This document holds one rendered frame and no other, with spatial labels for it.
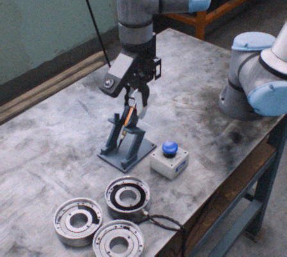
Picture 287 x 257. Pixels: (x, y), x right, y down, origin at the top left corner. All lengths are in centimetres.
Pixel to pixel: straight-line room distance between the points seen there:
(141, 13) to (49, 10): 189
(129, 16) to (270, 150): 83
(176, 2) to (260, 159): 77
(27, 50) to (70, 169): 172
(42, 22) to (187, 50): 139
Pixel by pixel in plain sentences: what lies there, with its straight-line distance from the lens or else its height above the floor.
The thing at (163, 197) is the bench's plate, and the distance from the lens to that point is 97.
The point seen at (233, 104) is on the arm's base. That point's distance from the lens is 119.
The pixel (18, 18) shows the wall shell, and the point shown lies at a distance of 258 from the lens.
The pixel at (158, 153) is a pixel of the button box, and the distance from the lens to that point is 101.
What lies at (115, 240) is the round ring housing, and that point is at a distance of 88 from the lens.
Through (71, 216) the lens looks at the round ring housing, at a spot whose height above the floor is 83.
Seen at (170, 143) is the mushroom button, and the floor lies 87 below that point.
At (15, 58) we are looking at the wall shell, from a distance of 266.
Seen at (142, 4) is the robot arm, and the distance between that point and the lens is 84.
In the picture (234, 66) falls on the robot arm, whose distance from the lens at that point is 113.
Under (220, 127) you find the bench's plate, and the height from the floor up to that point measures 80.
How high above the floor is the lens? 156
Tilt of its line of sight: 39 degrees down
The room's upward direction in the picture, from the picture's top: 1 degrees counter-clockwise
